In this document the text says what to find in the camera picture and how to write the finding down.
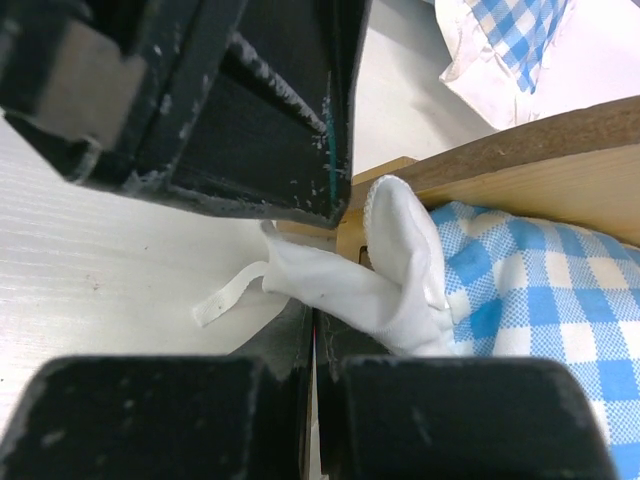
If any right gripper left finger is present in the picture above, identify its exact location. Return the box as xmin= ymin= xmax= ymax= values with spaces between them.
xmin=1 ymin=300 xmax=313 ymax=479

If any wooden pet bed frame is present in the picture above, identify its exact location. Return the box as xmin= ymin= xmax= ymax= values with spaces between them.
xmin=277 ymin=97 xmax=639 ymax=263

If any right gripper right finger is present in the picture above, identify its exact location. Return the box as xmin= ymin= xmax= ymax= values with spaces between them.
xmin=315 ymin=312 xmax=618 ymax=479

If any small blue checkered pillow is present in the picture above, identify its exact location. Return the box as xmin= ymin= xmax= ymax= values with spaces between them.
xmin=433 ymin=0 xmax=576 ymax=131

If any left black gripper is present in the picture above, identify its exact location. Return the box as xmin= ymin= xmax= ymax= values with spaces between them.
xmin=1 ymin=1 xmax=247 ymax=189

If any blue checkered mattress cushion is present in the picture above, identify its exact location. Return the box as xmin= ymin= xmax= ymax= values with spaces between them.
xmin=193 ymin=175 xmax=639 ymax=479

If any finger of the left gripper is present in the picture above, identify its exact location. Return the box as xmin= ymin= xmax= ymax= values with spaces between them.
xmin=169 ymin=1 xmax=370 ymax=228

